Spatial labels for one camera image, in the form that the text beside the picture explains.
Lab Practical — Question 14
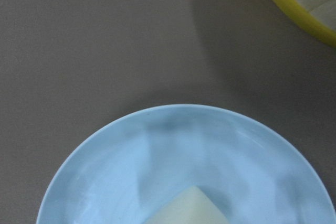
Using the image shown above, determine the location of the white steamed bun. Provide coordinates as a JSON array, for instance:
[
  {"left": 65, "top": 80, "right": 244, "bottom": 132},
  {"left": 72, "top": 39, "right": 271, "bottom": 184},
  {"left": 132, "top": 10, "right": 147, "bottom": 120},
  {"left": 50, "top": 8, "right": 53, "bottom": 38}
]
[{"left": 144, "top": 186, "right": 229, "bottom": 223}]

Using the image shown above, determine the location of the light blue plate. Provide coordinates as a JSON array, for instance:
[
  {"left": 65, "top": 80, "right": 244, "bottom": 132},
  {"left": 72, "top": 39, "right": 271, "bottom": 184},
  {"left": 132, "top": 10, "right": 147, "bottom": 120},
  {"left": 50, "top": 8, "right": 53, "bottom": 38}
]
[{"left": 37, "top": 104, "right": 335, "bottom": 223}]

